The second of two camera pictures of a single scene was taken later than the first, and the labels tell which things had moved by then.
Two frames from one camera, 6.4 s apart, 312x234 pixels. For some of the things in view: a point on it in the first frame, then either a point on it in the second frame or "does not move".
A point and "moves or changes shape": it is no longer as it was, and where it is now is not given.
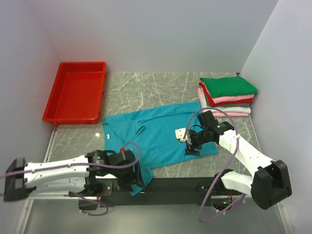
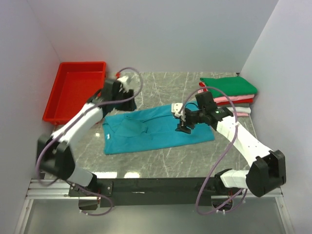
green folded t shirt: (236, 86) does not move
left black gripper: (137, 174) -> (125, 98)
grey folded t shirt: (229, 105) does not move
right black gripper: (193, 142) -> (185, 122)
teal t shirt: (151, 135) moves or changes shape
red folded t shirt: (211, 103) does not move
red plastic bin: (77, 95) does not move
